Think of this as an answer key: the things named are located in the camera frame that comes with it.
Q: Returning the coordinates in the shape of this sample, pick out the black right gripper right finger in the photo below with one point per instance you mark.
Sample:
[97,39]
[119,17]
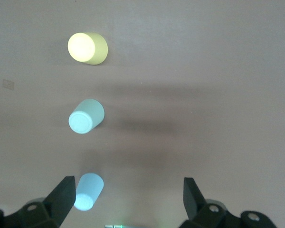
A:
[194,202]

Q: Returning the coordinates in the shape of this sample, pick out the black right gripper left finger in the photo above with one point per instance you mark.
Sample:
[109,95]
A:
[61,197]

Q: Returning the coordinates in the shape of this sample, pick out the mint green plastic cup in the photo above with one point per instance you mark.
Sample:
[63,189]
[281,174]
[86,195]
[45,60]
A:
[82,121]

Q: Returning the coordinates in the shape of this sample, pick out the yellow plastic cup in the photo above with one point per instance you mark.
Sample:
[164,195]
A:
[83,47]

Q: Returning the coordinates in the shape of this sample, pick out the light blue plastic cup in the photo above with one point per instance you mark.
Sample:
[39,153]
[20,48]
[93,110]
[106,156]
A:
[89,192]

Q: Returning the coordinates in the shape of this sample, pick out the small clear tape patch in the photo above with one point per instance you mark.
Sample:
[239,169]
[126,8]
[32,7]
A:
[8,84]

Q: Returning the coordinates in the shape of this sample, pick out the brown table cover sheet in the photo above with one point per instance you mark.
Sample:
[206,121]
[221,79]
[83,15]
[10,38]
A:
[204,71]

